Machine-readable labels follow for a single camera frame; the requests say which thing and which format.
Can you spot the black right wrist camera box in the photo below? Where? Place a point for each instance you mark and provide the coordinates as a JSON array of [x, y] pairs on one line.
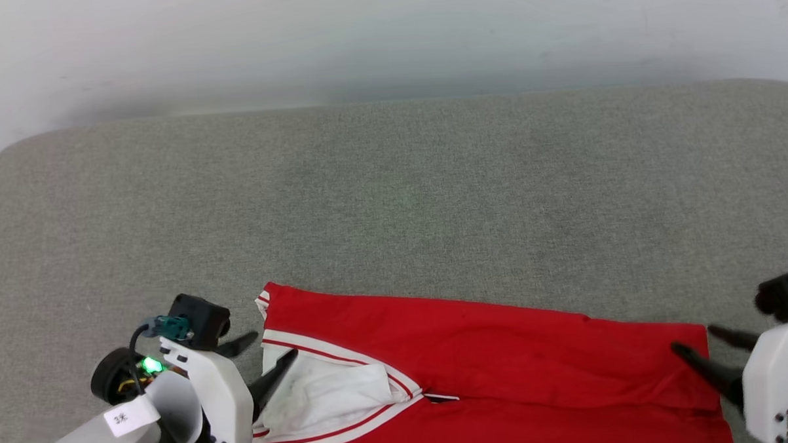
[[786, 293]]

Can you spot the black cylindrical left wrist motor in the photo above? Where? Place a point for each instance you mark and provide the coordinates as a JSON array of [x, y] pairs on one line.
[[111, 379]]

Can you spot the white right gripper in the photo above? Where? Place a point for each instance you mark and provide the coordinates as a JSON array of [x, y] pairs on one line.
[[770, 379]]

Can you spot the red white basketball jersey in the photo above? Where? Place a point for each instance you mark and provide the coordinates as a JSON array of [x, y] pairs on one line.
[[504, 375]]

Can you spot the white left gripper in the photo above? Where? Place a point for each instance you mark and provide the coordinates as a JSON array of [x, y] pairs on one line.
[[223, 404]]

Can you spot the grey fabric sofa cushion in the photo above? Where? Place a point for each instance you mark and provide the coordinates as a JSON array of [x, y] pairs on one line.
[[393, 202]]

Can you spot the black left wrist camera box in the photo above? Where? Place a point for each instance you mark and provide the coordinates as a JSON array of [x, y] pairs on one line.
[[201, 317]]

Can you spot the white paper label sticker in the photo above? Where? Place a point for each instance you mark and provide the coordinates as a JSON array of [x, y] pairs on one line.
[[131, 415]]

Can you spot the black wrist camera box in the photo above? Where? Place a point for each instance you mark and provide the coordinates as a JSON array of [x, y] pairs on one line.
[[201, 317], [786, 293]]

